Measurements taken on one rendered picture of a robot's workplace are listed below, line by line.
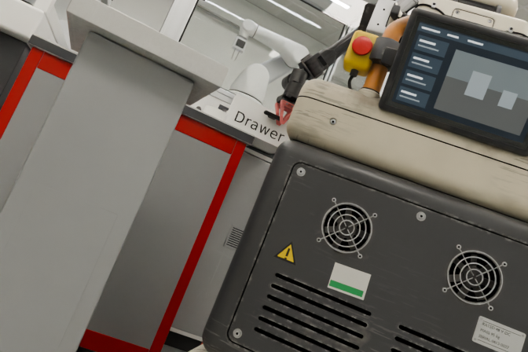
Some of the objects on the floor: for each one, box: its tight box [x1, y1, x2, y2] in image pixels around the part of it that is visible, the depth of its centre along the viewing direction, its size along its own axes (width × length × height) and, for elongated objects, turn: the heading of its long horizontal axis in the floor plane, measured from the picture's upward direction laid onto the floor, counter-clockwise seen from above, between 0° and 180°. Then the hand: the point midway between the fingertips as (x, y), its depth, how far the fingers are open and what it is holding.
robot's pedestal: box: [0, 0, 229, 352], centre depth 93 cm, size 30×30×76 cm
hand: (280, 122), depth 174 cm, fingers closed on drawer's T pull, 3 cm apart
